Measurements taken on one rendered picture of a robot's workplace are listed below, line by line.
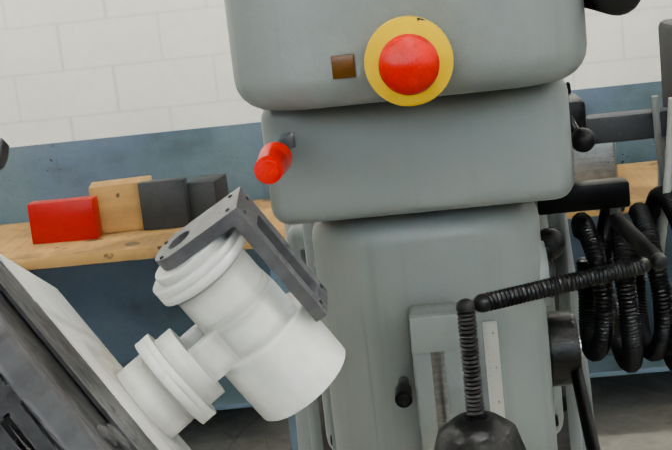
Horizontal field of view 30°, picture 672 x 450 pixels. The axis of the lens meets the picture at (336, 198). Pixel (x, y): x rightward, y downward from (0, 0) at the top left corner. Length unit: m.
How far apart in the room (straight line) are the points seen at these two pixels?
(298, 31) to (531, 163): 0.22
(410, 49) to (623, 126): 0.62
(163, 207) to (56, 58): 0.92
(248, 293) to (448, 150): 0.29
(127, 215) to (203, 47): 0.83
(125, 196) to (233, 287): 4.27
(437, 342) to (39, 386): 0.49
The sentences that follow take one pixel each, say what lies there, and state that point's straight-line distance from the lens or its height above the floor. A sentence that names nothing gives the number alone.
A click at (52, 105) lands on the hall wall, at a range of 5.52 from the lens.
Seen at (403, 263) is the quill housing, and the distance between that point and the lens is 1.02.
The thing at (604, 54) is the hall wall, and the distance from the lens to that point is 5.37.
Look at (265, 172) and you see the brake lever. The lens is 0.84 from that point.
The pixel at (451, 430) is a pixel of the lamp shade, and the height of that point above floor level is 1.49.
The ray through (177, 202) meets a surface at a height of 0.98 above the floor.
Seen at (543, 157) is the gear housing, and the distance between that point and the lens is 0.98.
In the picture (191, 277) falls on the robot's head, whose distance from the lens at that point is 0.72.
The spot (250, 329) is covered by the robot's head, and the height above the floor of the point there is 1.63.
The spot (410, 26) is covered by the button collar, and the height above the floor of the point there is 1.78.
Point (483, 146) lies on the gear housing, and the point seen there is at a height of 1.68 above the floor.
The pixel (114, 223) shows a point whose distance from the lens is 5.02.
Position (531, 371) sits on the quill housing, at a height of 1.48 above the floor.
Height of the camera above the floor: 1.83
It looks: 11 degrees down
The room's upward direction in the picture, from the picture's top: 6 degrees counter-clockwise
